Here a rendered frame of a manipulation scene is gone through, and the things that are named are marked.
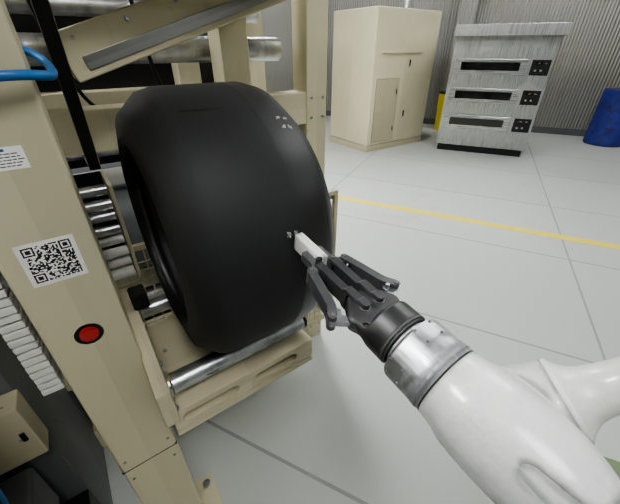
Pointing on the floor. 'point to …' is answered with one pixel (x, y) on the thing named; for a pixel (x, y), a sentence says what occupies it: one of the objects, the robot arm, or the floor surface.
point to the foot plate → (207, 490)
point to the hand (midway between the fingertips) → (310, 252)
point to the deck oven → (497, 85)
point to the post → (165, 467)
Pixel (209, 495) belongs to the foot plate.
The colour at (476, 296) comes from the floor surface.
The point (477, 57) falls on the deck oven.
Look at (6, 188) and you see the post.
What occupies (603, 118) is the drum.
